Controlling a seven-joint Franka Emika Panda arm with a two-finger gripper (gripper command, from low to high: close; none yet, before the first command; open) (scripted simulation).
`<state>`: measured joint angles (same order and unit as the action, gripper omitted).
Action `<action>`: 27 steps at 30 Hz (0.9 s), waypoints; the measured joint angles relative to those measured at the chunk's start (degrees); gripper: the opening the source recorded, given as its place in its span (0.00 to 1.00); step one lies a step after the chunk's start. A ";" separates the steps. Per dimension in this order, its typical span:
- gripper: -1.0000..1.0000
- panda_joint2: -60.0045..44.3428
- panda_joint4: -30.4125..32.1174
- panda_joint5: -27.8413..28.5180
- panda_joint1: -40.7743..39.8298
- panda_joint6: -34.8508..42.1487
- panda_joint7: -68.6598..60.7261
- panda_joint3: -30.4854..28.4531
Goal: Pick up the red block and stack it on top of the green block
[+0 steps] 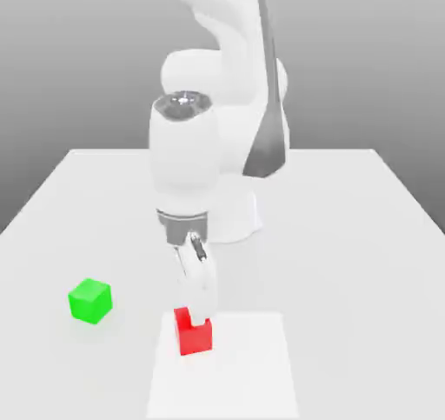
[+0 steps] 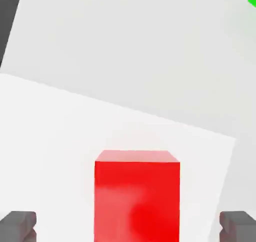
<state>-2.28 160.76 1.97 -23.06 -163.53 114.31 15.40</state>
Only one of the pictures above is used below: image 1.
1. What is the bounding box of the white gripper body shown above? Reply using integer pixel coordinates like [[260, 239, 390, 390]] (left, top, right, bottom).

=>
[[173, 241, 219, 310]]

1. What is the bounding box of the small red cube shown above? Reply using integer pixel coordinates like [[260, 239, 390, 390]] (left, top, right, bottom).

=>
[[173, 307, 214, 357]]

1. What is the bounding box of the small green cube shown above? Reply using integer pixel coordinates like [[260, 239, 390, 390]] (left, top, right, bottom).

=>
[[67, 277, 114, 325]]

